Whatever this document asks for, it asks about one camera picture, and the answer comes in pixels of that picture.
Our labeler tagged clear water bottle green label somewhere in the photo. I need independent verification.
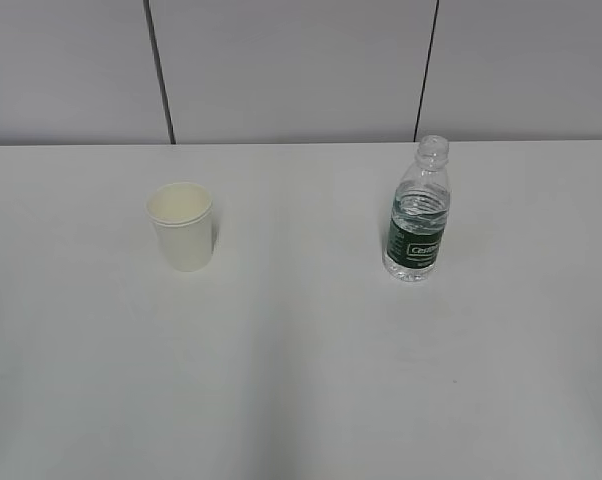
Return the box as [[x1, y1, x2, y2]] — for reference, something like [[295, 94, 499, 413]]
[[383, 135, 451, 282]]

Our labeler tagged white paper cup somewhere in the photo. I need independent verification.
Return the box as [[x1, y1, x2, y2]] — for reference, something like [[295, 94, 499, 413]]
[[146, 182, 213, 272]]

